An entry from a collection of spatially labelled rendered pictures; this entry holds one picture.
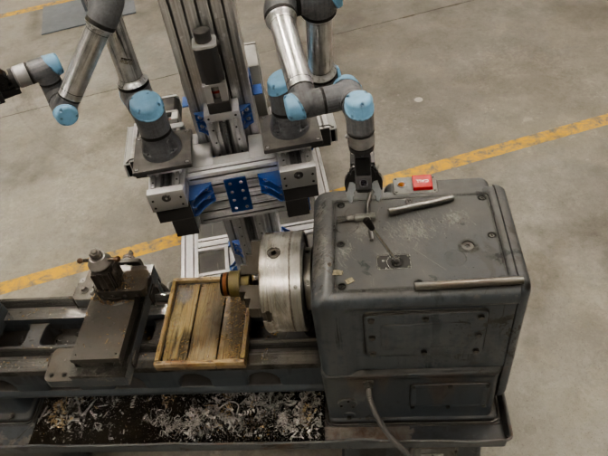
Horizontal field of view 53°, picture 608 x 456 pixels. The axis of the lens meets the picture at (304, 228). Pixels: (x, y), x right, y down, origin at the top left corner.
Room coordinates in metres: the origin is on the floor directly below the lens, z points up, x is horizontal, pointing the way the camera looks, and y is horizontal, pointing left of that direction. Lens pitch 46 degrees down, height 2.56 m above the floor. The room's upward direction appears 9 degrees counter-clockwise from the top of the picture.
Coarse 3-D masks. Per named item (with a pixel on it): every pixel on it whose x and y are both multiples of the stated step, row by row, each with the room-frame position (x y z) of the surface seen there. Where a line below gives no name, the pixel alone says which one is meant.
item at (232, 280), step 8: (224, 272) 1.27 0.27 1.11; (232, 272) 1.26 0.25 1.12; (240, 272) 1.25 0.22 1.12; (224, 280) 1.24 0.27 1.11; (232, 280) 1.23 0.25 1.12; (240, 280) 1.23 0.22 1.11; (248, 280) 1.23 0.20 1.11; (224, 288) 1.22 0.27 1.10; (232, 288) 1.21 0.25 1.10; (232, 296) 1.21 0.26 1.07
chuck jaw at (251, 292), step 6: (240, 288) 1.20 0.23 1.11; (246, 288) 1.20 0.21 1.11; (252, 288) 1.20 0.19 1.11; (258, 288) 1.19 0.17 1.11; (240, 294) 1.18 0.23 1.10; (246, 294) 1.17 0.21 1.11; (252, 294) 1.17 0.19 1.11; (258, 294) 1.16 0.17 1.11; (246, 300) 1.15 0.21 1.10; (252, 300) 1.14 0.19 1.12; (258, 300) 1.14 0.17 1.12; (246, 306) 1.15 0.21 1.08; (252, 306) 1.12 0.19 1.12; (258, 306) 1.11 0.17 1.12; (252, 312) 1.10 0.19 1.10; (258, 312) 1.10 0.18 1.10; (264, 318) 1.08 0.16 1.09; (270, 318) 1.08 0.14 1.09
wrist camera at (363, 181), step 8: (360, 160) 1.29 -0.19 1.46; (368, 160) 1.28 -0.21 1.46; (360, 168) 1.27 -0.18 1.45; (368, 168) 1.26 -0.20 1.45; (360, 176) 1.25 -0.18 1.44; (368, 176) 1.24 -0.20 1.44; (360, 184) 1.23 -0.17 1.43; (368, 184) 1.22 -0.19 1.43; (360, 192) 1.22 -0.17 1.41; (368, 192) 1.22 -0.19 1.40
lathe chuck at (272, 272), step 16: (272, 240) 1.26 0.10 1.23; (288, 240) 1.25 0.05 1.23; (288, 256) 1.19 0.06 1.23; (272, 272) 1.15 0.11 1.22; (288, 272) 1.14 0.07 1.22; (272, 288) 1.11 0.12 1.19; (288, 288) 1.11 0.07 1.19; (272, 304) 1.09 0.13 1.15; (288, 304) 1.08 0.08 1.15; (272, 320) 1.08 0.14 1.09; (288, 320) 1.06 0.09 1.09
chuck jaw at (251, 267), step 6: (252, 240) 1.32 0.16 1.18; (258, 240) 1.31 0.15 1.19; (252, 246) 1.30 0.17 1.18; (258, 246) 1.29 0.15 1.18; (252, 252) 1.28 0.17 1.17; (258, 252) 1.28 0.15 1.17; (246, 258) 1.28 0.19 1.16; (252, 258) 1.27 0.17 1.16; (258, 258) 1.27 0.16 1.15; (246, 264) 1.26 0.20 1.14; (252, 264) 1.26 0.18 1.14; (246, 270) 1.25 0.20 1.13; (252, 270) 1.25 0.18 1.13
